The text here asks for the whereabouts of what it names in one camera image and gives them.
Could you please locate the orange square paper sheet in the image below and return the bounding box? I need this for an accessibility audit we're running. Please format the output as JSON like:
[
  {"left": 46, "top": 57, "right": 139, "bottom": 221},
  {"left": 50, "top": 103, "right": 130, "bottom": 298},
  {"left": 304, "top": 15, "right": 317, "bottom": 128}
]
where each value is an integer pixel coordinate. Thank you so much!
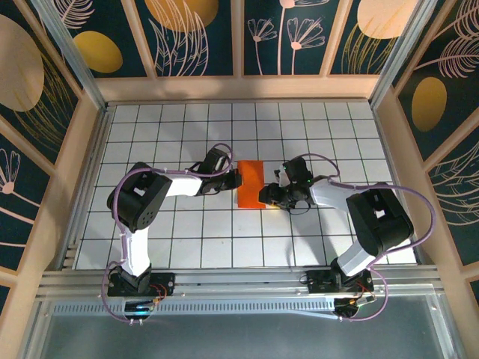
[{"left": 236, "top": 159, "right": 267, "bottom": 209}]

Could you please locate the grey metal sheet panel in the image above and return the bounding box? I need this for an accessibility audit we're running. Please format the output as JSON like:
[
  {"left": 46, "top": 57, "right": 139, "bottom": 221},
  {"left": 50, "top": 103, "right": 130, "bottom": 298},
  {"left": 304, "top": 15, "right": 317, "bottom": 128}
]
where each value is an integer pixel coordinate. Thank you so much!
[{"left": 20, "top": 295, "right": 460, "bottom": 359}]

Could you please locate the aluminium front frame rail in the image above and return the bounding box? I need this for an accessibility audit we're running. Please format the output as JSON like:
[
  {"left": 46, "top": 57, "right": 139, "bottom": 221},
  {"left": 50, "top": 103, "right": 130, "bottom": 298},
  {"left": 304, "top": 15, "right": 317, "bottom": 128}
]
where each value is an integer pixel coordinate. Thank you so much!
[{"left": 39, "top": 266, "right": 445, "bottom": 300}]

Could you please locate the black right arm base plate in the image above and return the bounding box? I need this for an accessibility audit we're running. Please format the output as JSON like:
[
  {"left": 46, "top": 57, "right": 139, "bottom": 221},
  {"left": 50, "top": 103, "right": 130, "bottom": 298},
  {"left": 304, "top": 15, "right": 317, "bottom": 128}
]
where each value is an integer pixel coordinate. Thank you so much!
[{"left": 305, "top": 269, "right": 375, "bottom": 296}]

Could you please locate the aluminium side rail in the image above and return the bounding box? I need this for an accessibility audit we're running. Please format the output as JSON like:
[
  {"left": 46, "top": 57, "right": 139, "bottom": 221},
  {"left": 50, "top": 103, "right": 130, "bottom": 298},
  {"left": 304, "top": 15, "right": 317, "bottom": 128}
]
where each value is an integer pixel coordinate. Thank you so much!
[
  {"left": 372, "top": 102, "right": 427, "bottom": 266},
  {"left": 55, "top": 108, "right": 113, "bottom": 270}
]

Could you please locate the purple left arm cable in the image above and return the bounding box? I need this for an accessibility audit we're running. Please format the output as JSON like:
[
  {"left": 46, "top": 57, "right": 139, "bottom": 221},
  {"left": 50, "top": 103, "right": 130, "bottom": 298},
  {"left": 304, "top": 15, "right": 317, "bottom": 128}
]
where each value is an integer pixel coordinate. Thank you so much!
[{"left": 100, "top": 143, "right": 236, "bottom": 325}]

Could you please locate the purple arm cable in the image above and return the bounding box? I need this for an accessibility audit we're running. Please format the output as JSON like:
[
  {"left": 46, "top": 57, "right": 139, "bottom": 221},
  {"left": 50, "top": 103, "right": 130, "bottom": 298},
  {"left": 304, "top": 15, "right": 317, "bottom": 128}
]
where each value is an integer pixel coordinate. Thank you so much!
[
  {"left": 297, "top": 153, "right": 437, "bottom": 323},
  {"left": 100, "top": 143, "right": 236, "bottom": 325}
]

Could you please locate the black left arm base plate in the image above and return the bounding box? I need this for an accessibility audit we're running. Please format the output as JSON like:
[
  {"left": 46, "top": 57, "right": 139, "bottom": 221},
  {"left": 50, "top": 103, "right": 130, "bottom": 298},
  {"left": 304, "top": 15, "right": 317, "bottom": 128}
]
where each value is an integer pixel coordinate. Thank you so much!
[{"left": 107, "top": 271, "right": 176, "bottom": 298}]

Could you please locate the slotted grey cable duct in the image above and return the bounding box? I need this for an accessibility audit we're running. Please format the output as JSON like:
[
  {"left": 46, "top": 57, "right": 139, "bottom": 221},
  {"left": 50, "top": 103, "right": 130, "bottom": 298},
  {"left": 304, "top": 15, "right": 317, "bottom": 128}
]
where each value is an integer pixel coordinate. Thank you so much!
[{"left": 52, "top": 301, "right": 338, "bottom": 316}]

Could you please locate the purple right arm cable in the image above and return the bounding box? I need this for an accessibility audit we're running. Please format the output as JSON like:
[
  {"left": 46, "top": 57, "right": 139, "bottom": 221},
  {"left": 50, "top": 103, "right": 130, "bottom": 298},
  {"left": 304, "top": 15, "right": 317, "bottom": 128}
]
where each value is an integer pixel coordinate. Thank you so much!
[{"left": 297, "top": 153, "right": 437, "bottom": 323}]

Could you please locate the aluminium corner post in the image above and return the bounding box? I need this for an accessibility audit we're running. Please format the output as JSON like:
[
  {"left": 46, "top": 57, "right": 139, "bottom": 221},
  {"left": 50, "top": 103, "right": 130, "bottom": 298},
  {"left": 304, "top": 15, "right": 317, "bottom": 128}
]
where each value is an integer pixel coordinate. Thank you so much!
[
  {"left": 31, "top": 0, "right": 110, "bottom": 113},
  {"left": 368, "top": 0, "right": 439, "bottom": 108}
]

